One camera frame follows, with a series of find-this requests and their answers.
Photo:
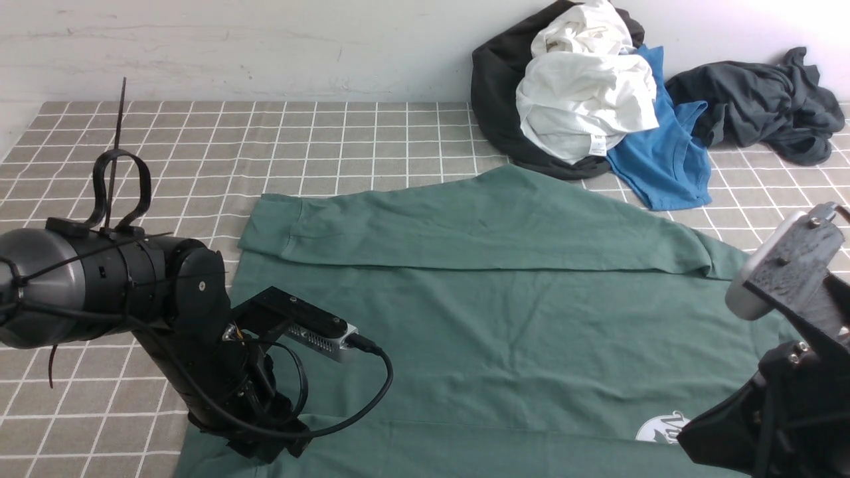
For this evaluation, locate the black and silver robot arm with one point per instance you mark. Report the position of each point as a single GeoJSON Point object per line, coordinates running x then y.
{"type": "Point", "coordinates": [170, 293]}

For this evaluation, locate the black garment in pile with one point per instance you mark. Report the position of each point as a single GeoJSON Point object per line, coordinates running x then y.
{"type": "Point", "coordinates": [497, 68]}

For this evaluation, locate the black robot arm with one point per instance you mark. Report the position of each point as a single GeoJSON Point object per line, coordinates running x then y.
{"type": "Point", "coordinates": [823, 320]}

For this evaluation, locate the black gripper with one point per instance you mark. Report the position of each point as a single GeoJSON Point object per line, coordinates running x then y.
{"type": "Point", "coordinates": [789, 420]}
{"type": "Point", "coordinates": [231, 393]}

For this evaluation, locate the dark grey crumpled garment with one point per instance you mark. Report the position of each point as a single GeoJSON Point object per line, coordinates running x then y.
{"type": "Point", "coordinates": [780, 105]}

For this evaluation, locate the white shirt in pile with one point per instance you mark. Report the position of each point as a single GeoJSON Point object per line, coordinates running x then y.
{"type": "Point", "coordinates": [585, 87]}

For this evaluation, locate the green long sleeve shirt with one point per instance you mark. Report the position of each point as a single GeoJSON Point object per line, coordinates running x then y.
{"type": "Point", "coordinates": [536, 329]}

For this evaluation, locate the blue t-shirt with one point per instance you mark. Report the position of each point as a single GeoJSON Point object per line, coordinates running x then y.
{"type": "Point", "coordinates": [666, 167]}

